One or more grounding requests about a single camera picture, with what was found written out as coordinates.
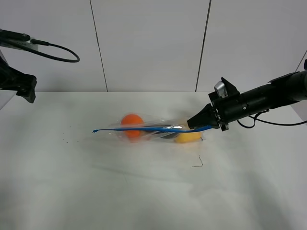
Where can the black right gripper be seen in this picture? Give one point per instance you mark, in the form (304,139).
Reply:
(213,116)

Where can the orange fruit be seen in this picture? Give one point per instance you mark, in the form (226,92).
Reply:
(132,121)

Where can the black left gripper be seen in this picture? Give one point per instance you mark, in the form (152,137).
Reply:
(14,80)

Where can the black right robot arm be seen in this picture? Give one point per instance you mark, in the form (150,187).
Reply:
(282,91)

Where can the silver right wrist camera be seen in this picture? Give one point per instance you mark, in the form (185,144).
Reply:
(220,89)

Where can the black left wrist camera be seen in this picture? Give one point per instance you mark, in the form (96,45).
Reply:
(21,39)

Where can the yellow bell pepper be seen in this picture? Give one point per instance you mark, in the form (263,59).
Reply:
(188,137)

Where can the clear zip bag blue seal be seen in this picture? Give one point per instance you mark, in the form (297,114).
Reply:
(176,125)

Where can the dark purple eggplant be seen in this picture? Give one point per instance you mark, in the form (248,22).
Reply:
(160,134)

